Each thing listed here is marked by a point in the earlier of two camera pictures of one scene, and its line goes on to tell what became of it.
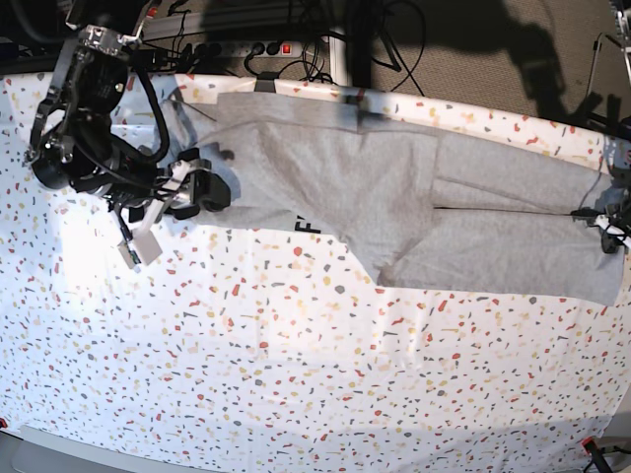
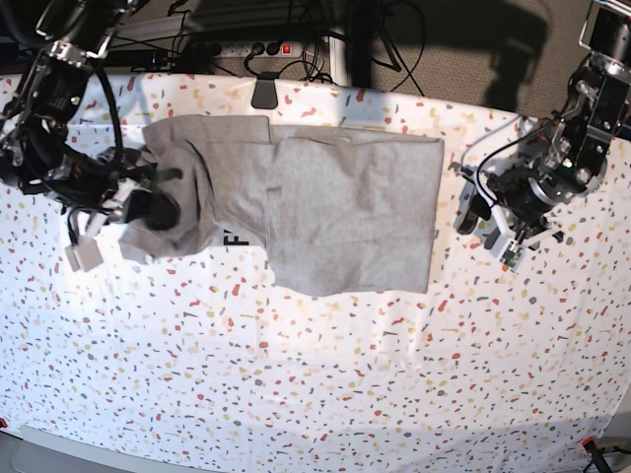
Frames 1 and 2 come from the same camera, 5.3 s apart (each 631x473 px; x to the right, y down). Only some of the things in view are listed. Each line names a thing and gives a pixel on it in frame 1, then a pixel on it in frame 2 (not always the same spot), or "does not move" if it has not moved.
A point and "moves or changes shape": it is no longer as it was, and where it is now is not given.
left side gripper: x=174 y=182 → x=90 y=181
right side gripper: x=616 y=202 → x=523 y=193
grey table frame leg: x=338 y=60 does not move
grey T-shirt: x=421 y=206 moves or changes shape
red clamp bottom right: x=596 y=453 does not move
